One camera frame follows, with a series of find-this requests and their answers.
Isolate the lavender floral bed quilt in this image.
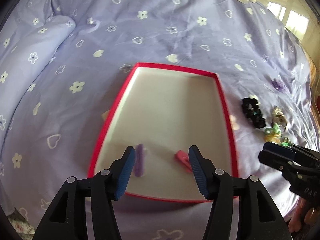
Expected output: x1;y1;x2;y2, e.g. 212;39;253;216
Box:
1;0;319;231

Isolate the mint green bow charm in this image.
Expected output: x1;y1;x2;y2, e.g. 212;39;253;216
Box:
264;123;282;144

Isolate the purple hair clip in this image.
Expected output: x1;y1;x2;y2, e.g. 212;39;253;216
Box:
133;144;148;178

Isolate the right hand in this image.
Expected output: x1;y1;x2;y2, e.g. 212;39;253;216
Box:
289;197;319;233

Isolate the black beaded scrunchie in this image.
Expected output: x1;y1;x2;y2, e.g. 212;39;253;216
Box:
241;98;266;129

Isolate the red shallow jewelry box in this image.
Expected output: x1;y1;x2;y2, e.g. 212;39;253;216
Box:
88;62;238;203

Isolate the purple fabric flower hairpiece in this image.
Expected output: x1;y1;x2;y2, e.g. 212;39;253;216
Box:
272;79;287;92

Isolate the pink hair clip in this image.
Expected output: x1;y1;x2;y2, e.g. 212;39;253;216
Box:
175;150;193;173

